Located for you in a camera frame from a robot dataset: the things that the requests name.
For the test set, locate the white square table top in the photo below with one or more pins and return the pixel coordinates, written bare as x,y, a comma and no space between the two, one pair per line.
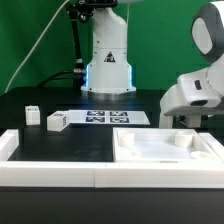
152,145

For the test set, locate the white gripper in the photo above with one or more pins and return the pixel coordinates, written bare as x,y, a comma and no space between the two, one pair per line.
196,94

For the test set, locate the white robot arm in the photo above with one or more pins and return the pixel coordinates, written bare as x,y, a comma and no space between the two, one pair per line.
109,75

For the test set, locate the black camera stand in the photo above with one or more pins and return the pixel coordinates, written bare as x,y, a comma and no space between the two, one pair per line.
81,11

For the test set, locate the white U-shaped obstacle fence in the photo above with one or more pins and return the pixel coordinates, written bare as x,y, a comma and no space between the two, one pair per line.
109,175

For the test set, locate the white tag sheet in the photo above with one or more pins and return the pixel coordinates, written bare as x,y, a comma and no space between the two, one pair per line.
109,117

